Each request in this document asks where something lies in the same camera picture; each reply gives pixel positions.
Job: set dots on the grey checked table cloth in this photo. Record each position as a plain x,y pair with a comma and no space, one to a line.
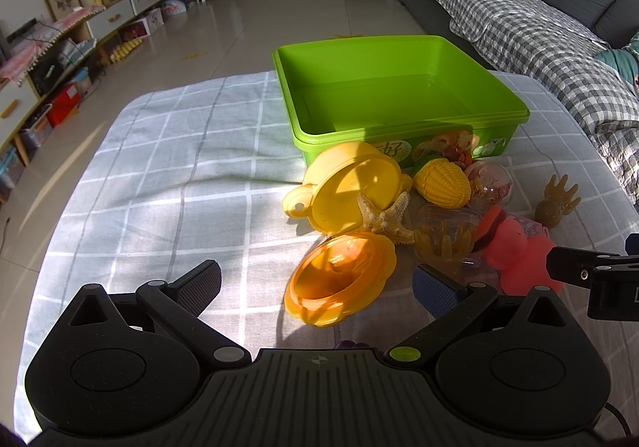
199,172

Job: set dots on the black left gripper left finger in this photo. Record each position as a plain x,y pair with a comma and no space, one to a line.
175,307

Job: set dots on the pink clear capsule ball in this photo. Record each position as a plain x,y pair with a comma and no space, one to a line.
491,185

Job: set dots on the pink toy pig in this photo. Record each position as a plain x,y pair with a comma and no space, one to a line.
519,259

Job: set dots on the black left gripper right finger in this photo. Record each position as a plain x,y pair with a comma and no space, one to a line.
454,307

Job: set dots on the grey plaid sofa cover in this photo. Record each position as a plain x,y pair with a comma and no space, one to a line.
528,38

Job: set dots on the green plastic storage bin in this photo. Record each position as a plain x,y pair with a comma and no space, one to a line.
409,96

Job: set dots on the beige starfish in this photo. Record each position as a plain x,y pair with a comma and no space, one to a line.
386,222

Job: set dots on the white tv cabinet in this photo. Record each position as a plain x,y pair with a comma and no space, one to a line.
51,56

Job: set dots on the clear plastic case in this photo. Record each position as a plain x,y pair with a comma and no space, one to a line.
430,214

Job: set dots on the yellow toy corn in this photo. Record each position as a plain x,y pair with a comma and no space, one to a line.
443,184

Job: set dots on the yellow toy pot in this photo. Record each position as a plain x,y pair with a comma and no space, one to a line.
327,196

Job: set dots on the amber rubber hand toy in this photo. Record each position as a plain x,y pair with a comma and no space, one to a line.
446,247
559,200

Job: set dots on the orange toy pot lid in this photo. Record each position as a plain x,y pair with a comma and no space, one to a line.
339,278

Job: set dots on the teal patterned cushion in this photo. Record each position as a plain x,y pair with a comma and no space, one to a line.
623,60

